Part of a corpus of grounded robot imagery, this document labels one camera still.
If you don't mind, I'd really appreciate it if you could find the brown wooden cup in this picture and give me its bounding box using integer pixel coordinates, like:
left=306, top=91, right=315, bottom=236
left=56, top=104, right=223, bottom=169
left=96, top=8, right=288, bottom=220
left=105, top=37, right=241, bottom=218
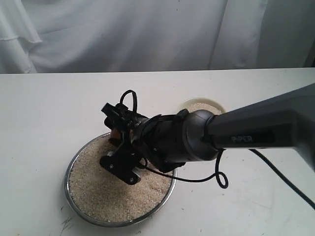
left=108, top=129, right=122, bottom=147

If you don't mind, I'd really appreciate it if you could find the round metal rice tray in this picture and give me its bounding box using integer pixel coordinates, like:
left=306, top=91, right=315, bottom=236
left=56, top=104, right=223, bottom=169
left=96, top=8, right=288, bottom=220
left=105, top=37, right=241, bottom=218
left=63, top=133, right=176, bottom=228

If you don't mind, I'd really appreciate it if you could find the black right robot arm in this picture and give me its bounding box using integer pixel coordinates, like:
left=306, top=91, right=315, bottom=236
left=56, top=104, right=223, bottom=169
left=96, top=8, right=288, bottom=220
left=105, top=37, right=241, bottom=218
left=99, top=85, right=315, bottom=185

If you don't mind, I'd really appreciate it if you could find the cream ceramic rice bowl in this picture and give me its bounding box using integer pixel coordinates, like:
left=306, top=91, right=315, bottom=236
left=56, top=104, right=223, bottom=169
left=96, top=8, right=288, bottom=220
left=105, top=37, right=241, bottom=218
left=177, top=98, right=225, bottom=115

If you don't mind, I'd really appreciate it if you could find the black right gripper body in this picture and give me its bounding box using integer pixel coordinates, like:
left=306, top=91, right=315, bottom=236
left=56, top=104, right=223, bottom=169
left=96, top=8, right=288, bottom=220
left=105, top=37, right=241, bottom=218
left=102, top=103, right=187, bottom=173

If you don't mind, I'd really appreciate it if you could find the white backdrop curtain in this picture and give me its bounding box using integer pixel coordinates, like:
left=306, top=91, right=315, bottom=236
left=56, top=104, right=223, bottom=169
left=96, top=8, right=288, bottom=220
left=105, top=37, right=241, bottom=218
left=0, top=0, right=315, bottom=74

